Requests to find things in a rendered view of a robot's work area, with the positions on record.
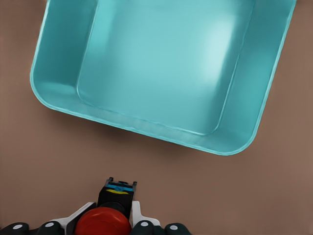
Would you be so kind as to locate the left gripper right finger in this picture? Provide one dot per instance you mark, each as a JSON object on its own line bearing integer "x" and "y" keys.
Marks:
{"x": 143, "y": 215}

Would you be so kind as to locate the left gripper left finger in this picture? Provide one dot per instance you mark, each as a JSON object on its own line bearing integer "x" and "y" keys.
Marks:
{"x": 73, "y": 218}

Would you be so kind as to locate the red push button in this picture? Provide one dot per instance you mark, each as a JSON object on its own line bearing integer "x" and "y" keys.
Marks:
{"x": 107, "y": 220}

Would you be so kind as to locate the blue storage box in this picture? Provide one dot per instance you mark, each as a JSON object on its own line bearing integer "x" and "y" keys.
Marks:
{"x": 156, "y": 73}

